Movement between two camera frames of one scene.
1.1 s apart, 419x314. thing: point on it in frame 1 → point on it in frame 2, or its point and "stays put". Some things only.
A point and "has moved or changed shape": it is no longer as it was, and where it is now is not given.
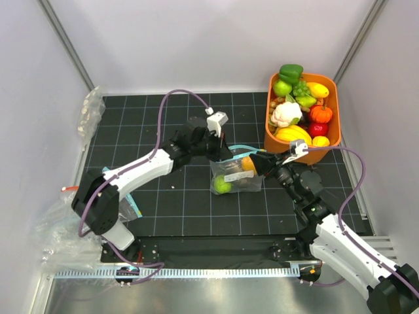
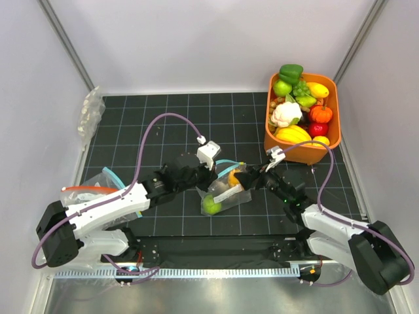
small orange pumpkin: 321,114 stays put
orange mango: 248,165 → 232,181
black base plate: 176,250 stays put
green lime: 220,186 → 210,207
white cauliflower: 286,114 stays put
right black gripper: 264,161 → 247,178
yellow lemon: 320,141 stays put
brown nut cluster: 274,104 stays put
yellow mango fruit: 317,90 stays put
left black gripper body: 208,146 → 201,178
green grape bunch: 301,89 stays put
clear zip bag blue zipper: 237,174 has moved or changed shape
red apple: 316,129 stays put
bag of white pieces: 90,116 stays put
